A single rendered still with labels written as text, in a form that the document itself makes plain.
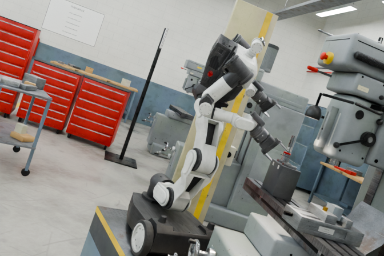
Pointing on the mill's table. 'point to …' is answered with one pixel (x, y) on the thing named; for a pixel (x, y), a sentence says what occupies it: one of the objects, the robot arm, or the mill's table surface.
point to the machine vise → (346, 235)
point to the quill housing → (350, 130)
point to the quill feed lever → (370, 139)
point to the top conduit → (369, 60)
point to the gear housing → (356, 86)
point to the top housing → (354, 66)
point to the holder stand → (281, 179)
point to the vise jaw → (327, 216)
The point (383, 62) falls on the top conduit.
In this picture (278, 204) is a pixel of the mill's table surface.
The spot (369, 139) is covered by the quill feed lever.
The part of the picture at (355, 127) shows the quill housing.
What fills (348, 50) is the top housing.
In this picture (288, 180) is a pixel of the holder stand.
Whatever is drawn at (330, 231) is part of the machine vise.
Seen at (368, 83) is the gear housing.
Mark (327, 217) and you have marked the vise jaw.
